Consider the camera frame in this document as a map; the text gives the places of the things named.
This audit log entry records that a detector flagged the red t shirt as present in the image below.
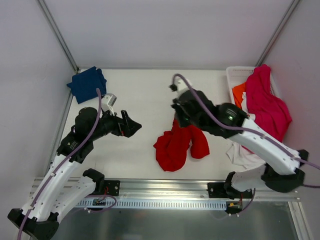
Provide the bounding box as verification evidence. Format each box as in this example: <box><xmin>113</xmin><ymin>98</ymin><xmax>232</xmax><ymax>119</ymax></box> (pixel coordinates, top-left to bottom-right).
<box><xmin>153</xmin><ymin>119</ymin><xmax>210</xmax><ymax>172</ymax></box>

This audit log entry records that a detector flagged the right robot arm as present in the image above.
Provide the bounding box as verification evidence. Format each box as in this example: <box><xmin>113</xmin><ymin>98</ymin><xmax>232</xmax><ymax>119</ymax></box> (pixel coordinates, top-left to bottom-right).
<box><xmin>171</xmin><ymin>89</ymin><xmax>309</xmax><ymax>199</ymax></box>

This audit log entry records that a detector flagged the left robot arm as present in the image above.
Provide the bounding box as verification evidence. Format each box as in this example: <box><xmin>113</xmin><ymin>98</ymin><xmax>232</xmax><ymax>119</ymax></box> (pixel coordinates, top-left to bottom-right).
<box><xmin>7</xmin><ymin>107</ymin><xmax>142</xmax><ymax>240</ymax></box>

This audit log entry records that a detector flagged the folded blue t shirt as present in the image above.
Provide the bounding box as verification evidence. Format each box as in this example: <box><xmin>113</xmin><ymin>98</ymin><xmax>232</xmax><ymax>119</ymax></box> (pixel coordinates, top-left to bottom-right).
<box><xmin>66</xmin><ymin>66</ymin><xmax>107</xmax><ymax>104</ymax></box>

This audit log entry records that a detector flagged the orange t shirt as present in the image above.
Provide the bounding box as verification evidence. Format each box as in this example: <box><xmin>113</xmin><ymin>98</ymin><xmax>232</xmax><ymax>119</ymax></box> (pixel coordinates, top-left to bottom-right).
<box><xmin>232</xmin><ymin>82</ymin><xmax>249</xmax><ymax>113</ymax></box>

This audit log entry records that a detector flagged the white plastic basket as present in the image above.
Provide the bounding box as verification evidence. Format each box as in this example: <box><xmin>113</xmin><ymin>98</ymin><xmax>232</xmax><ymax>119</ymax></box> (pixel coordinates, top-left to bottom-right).
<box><xmin>226</xmin><ymin>66</ymin><xmax>279</xmax><ymax>120</ymax></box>

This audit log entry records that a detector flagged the pink t shirt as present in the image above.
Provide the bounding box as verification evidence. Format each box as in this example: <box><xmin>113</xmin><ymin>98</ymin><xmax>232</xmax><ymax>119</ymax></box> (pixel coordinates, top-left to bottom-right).
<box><xmin>245</xmin><ymin>64</ymin><xmax>292</xmax><ymax>142</ymax></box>

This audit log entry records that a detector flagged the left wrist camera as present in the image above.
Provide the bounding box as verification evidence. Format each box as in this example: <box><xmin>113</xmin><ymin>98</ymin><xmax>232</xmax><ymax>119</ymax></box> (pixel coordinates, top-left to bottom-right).
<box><xmin>101</xmin><ymin>93</ymin><xmax>117</xmax><ymax>116</ymax></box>

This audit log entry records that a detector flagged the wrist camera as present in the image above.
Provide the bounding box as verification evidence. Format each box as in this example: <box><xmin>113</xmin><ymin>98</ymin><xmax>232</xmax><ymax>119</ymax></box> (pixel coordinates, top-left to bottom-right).
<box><xmin>169</xmin><ymin>76</ymin><xmax>190</xmax><ymax>97</ymax></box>
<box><xmin>101</xmin><ymin>93</ymin><xmax>117</xmax><ymax>116</ymax></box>

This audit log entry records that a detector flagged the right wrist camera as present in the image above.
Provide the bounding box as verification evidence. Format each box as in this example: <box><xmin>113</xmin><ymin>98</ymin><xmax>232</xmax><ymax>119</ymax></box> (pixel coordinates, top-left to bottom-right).
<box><xmin>169</xmin><ymin>76</ymin><xmax>190</xmax><ymax>97</ymax></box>

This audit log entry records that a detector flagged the aluminium mounting rail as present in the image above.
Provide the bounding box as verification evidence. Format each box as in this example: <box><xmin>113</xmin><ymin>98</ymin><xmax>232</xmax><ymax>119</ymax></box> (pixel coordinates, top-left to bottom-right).
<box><xmin>29</xmin><ymin>176</ymin><xmax>301</xmax><ymax>202</ymax></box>

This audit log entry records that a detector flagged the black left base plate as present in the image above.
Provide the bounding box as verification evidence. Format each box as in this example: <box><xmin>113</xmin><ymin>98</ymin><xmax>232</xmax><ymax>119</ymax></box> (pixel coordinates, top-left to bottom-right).
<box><xmin>89</xmin><ymin>179</ymin><xmax>121</xmax><ymax>197</ymax></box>

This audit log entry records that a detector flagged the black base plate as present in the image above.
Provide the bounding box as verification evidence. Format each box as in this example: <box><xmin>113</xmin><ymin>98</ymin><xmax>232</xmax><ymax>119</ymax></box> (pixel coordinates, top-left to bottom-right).
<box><xmin>207</xmin><ymin>182</ymin><xmax>253</xmax><ymax>200</ymax></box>
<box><xmin>89</xmin><ymin>179</ymin><xmax>121</xmax><ymax>197</ymax></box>

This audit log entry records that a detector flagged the white slotted cable duct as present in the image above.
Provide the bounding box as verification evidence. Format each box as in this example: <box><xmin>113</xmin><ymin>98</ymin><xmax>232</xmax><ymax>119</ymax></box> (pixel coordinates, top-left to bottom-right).
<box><xmin>76</xmin><ymin>198</ymin><xmax>227</xmax><ymax>211</ymax></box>

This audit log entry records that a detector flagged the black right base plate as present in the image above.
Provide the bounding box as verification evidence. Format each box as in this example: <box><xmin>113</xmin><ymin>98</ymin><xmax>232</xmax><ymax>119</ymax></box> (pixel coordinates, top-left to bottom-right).
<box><xmin>207</xmin><ymin>182</ymin><xmax>253</xmax><ymax>200</ymax></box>

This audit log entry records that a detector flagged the left aluminium frame post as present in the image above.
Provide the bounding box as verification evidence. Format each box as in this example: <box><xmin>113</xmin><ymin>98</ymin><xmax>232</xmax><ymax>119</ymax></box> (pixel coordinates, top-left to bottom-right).
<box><xmin>36</xmin><ymin>0</ymin><xmax>80</xmax><ymax>74</ymax></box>

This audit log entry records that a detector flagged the aluminium frame post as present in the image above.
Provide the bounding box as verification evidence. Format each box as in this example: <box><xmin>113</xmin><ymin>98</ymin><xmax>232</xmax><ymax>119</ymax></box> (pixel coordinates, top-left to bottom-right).
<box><xmin>255</xmin><ymin>0</ymin><xmax>302</xmax><ymax>67</ymax></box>
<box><xmin>36</xmin><ymin>0</ymin><xmax>80</xmax><ymax>74</ymax></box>

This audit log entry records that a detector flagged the right aluminium frame post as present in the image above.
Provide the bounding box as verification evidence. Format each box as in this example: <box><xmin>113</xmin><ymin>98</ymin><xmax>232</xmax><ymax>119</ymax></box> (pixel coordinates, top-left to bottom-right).
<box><xmin>255</xmin><ymin>0</ymin><xmax>302</xmax><ymax>67</ymax></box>

